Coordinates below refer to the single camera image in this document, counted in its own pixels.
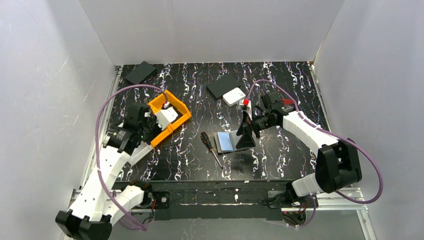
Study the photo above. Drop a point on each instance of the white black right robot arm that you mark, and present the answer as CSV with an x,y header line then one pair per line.
x,y
337,161

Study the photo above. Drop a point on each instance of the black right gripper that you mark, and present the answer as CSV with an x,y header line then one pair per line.
x,y
248,122

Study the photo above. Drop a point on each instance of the black flat pad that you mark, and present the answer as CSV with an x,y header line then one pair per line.
x,y
141,73

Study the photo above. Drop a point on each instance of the black screwdriver bit strip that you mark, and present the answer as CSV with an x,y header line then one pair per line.
x,y
170,146

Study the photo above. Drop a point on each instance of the yellow black screwdriver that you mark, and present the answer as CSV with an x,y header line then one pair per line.
x,y
206,141

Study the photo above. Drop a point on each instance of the white plastic bin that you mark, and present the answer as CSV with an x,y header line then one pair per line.
x,y
139,152

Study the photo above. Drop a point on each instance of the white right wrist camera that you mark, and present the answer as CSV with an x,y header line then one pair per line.
x,y
244,105

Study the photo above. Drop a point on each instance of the aluminium rail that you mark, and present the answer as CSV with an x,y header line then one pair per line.
x,y
103,124
250,196

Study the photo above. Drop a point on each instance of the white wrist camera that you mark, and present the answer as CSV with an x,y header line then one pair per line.
x,y
166,115
244,105

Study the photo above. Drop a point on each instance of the aluminium front rail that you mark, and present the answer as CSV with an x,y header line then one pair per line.
x,y
250,196

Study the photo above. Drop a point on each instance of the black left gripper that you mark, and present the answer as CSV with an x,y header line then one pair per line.
x,y
154,122

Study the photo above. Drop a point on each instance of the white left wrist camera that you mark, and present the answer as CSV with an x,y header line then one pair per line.
x,y
166,115

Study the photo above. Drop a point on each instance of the white rectangular box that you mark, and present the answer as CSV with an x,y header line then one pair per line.
x,y
233,96

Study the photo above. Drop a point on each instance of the yellow plastic bin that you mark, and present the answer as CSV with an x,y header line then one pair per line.
x,y
184,115

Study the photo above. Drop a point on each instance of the red leather card holder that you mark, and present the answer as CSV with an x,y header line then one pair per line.
x,y
287,101

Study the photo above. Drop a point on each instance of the black flat box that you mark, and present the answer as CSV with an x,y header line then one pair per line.
x,y
223,85

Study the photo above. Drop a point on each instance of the aluminium left side rail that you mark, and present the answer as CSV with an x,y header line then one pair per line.
x,y
103,124

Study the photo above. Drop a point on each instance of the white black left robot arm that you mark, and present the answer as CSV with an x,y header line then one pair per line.
x,y
95,211

